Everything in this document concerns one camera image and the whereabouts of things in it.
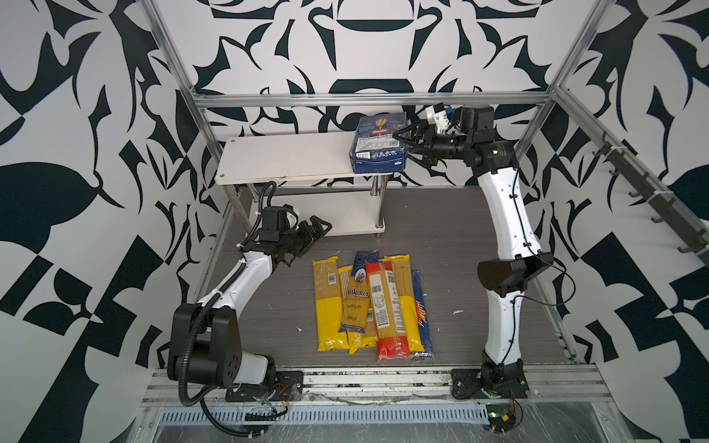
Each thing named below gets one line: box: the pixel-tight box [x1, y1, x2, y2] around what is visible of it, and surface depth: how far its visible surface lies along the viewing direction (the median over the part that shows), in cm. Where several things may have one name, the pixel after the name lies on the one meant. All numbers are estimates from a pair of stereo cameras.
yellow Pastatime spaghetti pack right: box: [384, 253, 425, 353], surface depth 85 cm
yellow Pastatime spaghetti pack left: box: [337, 264, 378, 356], surface depth 82 cm
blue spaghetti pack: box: [411, 270, 434, 361], surface depth 84 cm
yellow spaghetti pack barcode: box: [312, 256, 350, 352], surface depth 89 cm
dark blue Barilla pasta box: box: [348, 112, 409, 175], surface depth 73 cm
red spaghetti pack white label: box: [365, 261, 412, 362], surface depth 81 cm
